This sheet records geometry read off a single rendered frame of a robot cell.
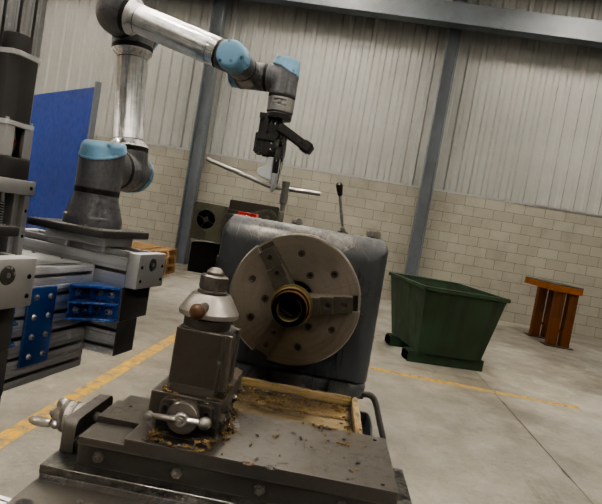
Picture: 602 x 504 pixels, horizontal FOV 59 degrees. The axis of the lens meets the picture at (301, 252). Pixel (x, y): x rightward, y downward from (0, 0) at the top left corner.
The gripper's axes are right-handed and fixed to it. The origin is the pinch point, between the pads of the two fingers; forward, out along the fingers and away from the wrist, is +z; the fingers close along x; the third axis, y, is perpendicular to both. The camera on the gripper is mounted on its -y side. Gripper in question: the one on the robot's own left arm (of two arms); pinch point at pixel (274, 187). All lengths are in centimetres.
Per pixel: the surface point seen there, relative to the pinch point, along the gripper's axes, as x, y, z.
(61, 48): -995, 641, -284
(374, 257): 7.8, -29.9, 14.3
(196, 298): 81, -3, 20
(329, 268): 23.5, -18.7, 18.0
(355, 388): 8, -31, 49
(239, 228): 7.3, 6.7, 12.7
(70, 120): -426, 291, -62
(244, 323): 23.5, -1.0, 34.3
